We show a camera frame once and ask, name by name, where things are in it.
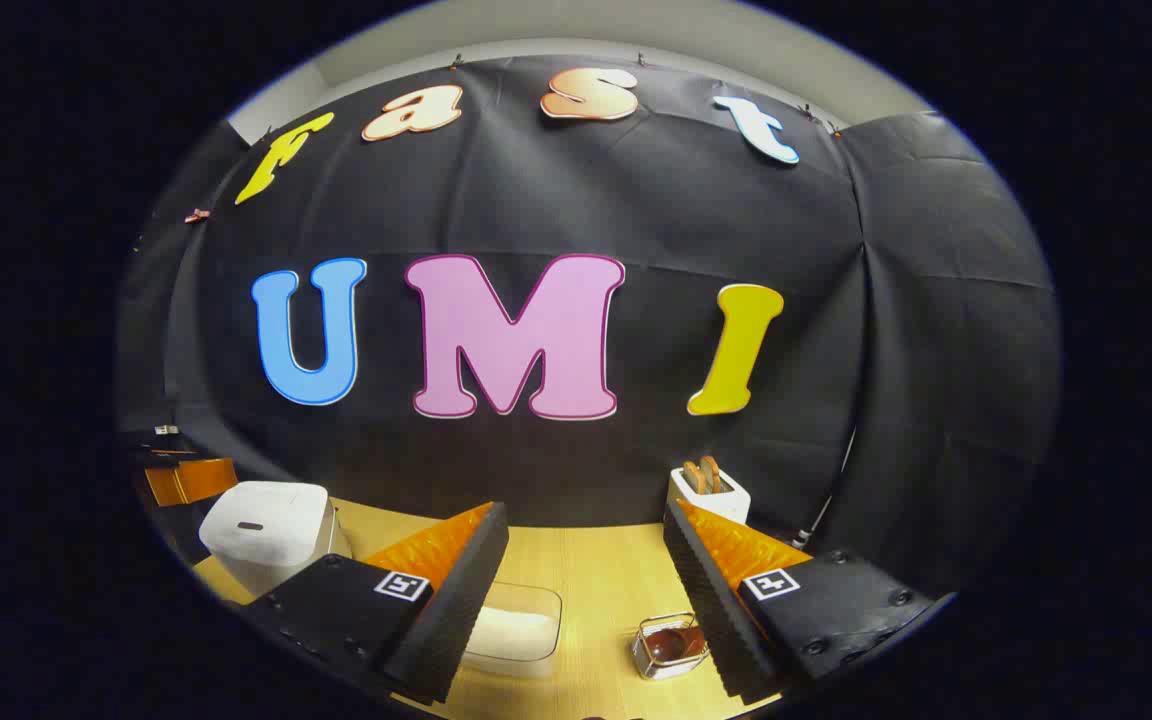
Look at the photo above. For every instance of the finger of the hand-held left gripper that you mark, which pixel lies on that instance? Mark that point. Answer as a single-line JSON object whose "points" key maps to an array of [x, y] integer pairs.
{"points": [[198, 480]]}

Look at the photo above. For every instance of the brown wooden spoon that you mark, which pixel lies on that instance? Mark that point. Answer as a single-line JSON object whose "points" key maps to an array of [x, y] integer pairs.
{"points": [[674, 645]]}

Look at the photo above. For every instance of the brown toast slice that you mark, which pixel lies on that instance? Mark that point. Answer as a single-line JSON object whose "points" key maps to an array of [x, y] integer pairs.
{"points": [[712, 472], [693, 478]]}

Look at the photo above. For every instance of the clear plastic container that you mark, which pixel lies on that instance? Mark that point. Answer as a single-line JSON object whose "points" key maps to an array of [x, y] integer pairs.
{"points": [[526, 600]]}

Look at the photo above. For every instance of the copper backdrop clip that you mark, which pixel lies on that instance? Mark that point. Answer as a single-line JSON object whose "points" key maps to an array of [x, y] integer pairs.
{"points": [[198, 215]]}

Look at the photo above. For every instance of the white toaster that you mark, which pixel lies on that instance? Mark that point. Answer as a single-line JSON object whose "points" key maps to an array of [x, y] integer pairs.
{"points": [[726, 505]]}

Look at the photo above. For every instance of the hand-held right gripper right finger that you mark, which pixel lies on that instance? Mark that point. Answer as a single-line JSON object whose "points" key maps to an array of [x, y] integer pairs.
{"points": [[711, 610]]}

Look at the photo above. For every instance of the black backdrop cloth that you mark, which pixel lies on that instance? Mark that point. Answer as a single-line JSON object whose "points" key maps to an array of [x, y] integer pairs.
{"points": [[636, 200]]}

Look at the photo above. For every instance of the white rice heap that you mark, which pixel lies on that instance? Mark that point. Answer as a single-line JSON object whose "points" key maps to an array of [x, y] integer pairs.
{"points": [[516, 635]]}

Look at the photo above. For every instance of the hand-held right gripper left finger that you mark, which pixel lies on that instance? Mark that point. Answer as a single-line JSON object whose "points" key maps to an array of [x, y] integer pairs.
{"points": [[456, 610]]}

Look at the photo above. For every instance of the white rice cooker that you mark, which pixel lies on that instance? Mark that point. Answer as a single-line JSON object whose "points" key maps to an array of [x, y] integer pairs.
{"points": [[266, 540]]}

